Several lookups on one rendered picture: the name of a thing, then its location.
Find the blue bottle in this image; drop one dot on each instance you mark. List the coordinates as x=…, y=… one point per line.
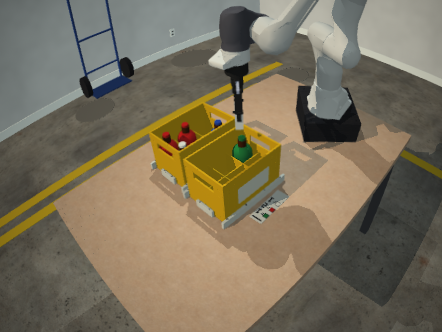
x=217, y=123

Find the white bottle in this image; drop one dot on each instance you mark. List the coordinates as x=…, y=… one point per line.
x=182, y=145

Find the yellow divided crate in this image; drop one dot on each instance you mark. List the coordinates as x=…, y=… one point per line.
x=200, y=121
x=229, y=183

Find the white paper pick list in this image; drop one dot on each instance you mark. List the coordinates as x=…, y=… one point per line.
x=269, y=206

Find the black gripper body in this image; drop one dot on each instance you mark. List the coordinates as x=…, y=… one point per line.
x=237, y=72

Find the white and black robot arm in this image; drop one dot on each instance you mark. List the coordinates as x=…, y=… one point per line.
x=240, y=27

